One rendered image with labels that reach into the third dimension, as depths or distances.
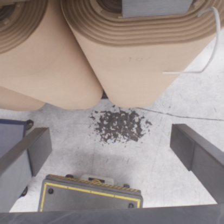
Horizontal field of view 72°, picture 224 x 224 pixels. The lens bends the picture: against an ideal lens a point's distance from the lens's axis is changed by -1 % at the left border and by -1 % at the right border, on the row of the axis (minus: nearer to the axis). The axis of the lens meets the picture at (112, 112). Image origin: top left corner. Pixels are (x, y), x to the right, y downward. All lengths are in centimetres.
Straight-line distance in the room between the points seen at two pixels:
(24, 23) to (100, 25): 19
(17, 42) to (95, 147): 113
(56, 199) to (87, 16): 111
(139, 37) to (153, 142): 113
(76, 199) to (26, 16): 105
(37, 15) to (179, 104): 127
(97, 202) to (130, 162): 44
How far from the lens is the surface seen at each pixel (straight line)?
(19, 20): 50
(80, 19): 43
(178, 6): 35
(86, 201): 120
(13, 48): 47
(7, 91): 105
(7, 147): 163
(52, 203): 128
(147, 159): 143
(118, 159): 142
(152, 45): 37
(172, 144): 17
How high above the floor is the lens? 139
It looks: 81 degrees down
